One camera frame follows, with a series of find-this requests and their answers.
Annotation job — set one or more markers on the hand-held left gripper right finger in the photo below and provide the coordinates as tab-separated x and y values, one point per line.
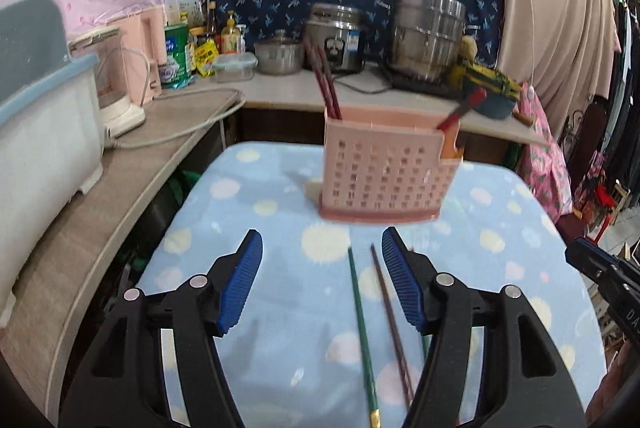
402	288

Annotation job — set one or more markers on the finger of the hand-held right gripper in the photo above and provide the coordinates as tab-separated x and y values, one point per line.
595	263

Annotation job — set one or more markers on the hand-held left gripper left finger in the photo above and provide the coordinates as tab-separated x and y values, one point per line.
240	288

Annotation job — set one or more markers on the brown chopstick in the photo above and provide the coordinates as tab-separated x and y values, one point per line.
392	323

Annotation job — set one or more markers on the green chopstick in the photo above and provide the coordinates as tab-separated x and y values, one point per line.
425	348
361	333

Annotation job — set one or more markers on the pink plastic utensil holder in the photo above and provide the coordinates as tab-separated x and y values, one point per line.
380	167

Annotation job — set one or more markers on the red chopstick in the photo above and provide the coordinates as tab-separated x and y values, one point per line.
465	106

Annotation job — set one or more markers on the dark maroon chopstick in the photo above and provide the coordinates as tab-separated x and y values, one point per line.
322	82
330	82

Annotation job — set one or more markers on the blue printed tablecloth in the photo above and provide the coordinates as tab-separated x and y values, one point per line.
300	358

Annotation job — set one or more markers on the pink floral cloth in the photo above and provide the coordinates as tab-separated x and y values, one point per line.
547	157

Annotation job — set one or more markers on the wooden counter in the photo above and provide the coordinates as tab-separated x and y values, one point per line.
75	233

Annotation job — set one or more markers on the blue basin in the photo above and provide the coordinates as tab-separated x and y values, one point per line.
497	106

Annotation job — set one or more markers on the black induction cooker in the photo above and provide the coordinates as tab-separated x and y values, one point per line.
415	82

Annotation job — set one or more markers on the clear food container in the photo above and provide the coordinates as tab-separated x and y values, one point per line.
234	68

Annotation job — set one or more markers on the white kitchen appliance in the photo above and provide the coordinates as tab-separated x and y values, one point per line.
117	92

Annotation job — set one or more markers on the yellow packet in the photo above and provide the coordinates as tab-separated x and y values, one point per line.
206	59

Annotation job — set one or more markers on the small steel pot with lid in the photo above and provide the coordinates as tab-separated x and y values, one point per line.
279	56

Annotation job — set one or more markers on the green tin can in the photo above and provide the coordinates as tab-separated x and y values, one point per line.
176	57

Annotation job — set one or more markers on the white bin with grey lid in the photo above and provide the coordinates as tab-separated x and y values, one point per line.
45	147

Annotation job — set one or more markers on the yellow pump bottle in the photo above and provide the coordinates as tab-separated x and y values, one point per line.
230	37

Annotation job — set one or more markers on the steel rice cooker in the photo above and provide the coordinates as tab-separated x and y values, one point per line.
337	40

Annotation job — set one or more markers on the large steel steamer pot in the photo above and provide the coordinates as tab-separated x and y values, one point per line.
425	32

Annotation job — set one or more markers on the pink kettle jug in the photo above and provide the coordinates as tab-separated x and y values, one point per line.
147	47

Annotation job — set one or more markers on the dark sauce bottle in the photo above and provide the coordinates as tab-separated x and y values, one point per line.
213	20

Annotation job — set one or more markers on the white green carton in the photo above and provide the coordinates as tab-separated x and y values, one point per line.
184	11

